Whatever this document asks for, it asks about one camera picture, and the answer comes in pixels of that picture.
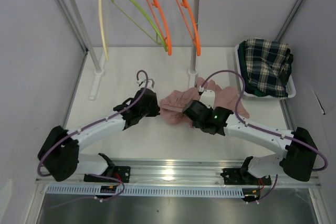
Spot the pink pleated skirt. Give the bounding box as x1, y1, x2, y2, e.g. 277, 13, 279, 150
159, 77, 239, 125

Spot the plaid green white skirt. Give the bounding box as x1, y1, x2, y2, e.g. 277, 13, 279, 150
237, 38, 293, 100

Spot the orange plastic hanger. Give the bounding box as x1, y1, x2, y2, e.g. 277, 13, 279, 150
175, 0, 201, 56
146, 0, 172, 56

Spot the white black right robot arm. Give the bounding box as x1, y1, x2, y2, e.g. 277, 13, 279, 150
182, 100, 317, 184

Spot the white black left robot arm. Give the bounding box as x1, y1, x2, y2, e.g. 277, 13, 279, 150
38, 88, 160, 182

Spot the orange plastic hanger on rack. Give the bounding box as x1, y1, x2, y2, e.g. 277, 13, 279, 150
146, 0, 172, 56

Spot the green plastic hanger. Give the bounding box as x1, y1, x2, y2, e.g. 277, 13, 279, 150
106, 0, 169, 52

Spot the cream plastic hanger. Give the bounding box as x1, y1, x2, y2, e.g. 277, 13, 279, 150
98, 0, 109, 61

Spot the white perforated laundry basket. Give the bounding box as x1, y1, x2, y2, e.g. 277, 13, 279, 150
235, 45, 296, 100

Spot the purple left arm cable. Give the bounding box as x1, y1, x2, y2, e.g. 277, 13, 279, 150
37, 70, 154, 177

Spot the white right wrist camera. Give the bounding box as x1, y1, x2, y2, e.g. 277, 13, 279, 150
198, 86, 216, 109

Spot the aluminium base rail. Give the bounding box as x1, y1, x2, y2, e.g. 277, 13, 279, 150
35, 158, 322, 189

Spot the white slotted cable duct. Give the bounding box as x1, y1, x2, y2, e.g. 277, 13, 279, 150
46, 184, 244, 198

